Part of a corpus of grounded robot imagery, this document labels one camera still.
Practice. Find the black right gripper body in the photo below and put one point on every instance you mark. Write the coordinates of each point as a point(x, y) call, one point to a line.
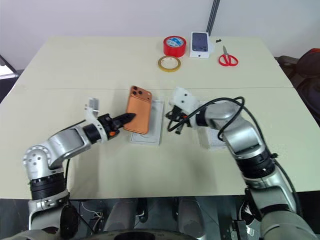
point(179, 113)

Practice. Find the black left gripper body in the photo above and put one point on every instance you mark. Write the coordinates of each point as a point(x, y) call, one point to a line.
point(108, 124)

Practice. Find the orange smartphone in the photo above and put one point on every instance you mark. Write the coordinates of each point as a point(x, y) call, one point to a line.
point(138, 112)

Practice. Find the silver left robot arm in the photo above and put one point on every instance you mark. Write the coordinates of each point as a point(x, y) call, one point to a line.
point(67, 142)

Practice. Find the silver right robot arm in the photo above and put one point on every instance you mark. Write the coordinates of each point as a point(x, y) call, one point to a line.
point(240, 130)

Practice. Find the white phone box base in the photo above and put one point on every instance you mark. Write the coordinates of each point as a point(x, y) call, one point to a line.
point(156, 125)

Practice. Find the white phone box lid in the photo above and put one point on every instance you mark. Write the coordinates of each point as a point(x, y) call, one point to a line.
point(212, 142)

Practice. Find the printed phone retail box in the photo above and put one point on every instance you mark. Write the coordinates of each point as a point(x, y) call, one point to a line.
point(199, 43)

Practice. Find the black box under table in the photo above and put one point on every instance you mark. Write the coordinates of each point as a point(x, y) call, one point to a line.
point(240, 228)

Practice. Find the yellow tape roll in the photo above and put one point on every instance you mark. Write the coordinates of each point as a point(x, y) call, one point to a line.
point(161, 66)

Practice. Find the red tape roll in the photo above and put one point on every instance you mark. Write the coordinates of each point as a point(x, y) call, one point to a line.
point(175, 48)

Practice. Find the small black clip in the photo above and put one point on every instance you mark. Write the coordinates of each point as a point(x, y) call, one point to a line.
point(218, 40)

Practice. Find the dark rounded robot leg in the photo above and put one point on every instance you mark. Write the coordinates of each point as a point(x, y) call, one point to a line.
point(122, 217)
point(191, 216)

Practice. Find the black vertical pole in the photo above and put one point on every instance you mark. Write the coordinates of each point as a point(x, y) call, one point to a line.
point(212, 17)

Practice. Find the dark curved robot torso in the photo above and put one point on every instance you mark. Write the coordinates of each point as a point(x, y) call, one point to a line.
point(150, 235)

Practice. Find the brown chair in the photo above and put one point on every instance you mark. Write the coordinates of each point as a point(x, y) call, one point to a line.
point(285, 66)

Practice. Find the black bulky bag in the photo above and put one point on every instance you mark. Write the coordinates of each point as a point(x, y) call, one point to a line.
point(308, 75)

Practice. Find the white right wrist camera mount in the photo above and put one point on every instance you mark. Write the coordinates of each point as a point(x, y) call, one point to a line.
point(183, 98)

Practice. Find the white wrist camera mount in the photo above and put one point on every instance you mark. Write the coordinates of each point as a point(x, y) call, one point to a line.
point(93, 119)
point(183, 98)

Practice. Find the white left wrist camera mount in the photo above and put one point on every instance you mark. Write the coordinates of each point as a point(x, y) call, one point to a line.
point(93, 119)

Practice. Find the black metal frame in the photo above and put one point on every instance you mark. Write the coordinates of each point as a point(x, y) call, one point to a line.
point(7, 85)

